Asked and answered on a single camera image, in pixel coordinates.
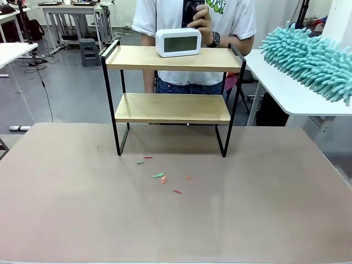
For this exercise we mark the white desk with red item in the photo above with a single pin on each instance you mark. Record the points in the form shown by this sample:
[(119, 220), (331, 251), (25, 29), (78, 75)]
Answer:
[(11, 13)]

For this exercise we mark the black stand pole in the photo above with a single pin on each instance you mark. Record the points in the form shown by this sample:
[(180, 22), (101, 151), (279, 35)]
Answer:
[(25, 22)]

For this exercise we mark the teal microfiber duster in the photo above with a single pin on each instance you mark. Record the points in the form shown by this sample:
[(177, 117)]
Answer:
[(310, 60)]

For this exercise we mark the grey metal frame desk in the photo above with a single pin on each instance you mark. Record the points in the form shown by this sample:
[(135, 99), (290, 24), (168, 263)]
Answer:
[(71, 16)]

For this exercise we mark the two-tier wooden shelf black frame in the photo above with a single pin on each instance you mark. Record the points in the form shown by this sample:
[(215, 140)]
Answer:
[(170, 107)]

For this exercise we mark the black tripod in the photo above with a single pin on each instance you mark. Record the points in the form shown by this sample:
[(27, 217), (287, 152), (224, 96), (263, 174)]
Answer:
[(303, 11)]

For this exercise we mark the black backpack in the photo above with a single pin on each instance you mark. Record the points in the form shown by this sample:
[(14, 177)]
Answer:
[(35, 29)]

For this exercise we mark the grey plastic step stool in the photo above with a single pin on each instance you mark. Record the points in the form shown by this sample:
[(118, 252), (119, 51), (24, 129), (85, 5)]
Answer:
[(89, 52)]

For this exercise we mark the person's left forearm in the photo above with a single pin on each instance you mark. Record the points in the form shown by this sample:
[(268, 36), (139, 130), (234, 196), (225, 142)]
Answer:
[(244, 46)]

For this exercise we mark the person's right forearm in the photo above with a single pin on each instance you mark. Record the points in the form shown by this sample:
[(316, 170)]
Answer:
[(148, 52)]

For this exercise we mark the blue jeans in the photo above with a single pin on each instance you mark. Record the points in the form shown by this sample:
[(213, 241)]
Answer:
[(189, 89)]

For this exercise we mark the white digital alarm clock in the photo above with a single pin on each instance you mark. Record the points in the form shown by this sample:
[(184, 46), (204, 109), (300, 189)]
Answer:
[(178, 42)]

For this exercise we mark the white t-shirt torso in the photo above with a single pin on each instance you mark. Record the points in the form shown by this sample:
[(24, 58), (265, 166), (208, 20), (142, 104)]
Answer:
[(236, 16)]

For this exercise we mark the large green paper scrap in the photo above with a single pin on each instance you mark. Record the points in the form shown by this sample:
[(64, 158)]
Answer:
[(158, 175)]

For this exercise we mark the white desk with pole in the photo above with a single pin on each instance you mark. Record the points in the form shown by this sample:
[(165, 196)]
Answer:
[(13, 53)]

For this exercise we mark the black smartphone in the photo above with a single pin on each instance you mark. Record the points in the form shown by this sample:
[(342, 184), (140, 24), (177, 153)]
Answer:
[(189, 12)]

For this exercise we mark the white side table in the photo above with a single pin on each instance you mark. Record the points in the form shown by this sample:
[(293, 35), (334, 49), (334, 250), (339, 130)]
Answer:
[(283, 93)]

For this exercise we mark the person's left hand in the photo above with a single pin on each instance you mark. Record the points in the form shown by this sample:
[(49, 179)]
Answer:
[(205, 19)]

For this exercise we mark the white power strip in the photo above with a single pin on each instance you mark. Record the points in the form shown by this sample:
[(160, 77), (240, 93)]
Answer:
[(19, 127)]

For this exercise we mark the black smartwatch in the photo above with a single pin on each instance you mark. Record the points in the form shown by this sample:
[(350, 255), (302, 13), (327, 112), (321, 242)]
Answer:
[(216, 39)]

